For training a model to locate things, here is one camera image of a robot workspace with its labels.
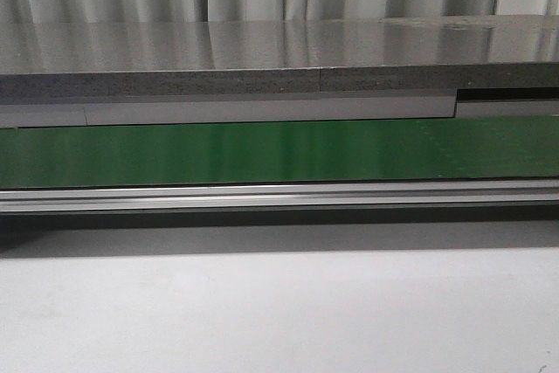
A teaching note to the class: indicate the grey stone counter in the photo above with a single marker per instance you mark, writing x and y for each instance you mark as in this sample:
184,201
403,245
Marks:
388,68

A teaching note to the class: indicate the green conveyor belt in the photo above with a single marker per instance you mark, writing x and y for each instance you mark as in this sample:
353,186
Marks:
280,152

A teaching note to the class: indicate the aluminium conveyor side rail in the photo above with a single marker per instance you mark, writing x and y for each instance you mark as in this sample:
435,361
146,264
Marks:
271,196

